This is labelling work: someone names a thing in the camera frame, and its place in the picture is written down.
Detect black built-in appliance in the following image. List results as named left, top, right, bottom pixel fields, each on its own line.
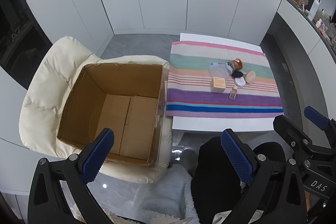
left=0, top=0, right=53, bottom=89

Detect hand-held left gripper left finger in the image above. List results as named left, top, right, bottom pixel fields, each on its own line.
left=28, top=128, right=115, bottom=224

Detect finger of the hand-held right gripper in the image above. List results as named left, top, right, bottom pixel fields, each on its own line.
left=273, top=114, right=319, bottom=161
left=304, top=106, right=336, bottom=135

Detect person's black pants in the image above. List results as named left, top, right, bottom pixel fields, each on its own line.
left=191, top=136, right=286, bottom=224

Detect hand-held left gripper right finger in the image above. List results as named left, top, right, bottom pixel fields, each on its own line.
left=220, top=128, right=309, bottom=224

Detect cardboard box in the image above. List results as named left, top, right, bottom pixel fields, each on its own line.
left=57, top=63, right=171, bottom=167

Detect white spray bottle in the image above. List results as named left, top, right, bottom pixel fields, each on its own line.
left=308, top=0, right=320, bottom=21

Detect cream padded chair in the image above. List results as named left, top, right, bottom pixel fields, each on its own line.
left=20, top=36, right=174, bottom=184

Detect clear plastic container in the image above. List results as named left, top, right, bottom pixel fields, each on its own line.
left=209, top=63, right=233, bottom=82

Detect jar with orange label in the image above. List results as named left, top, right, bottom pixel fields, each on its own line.
left=226, top=58, right=243, bottom=75

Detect striped colourful cloth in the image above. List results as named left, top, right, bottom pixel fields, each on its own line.
left=165, top=40, right=284, bottom=119

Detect small orange box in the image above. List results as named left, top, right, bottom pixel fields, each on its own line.
left=211, top=76, right=226, bottom=94

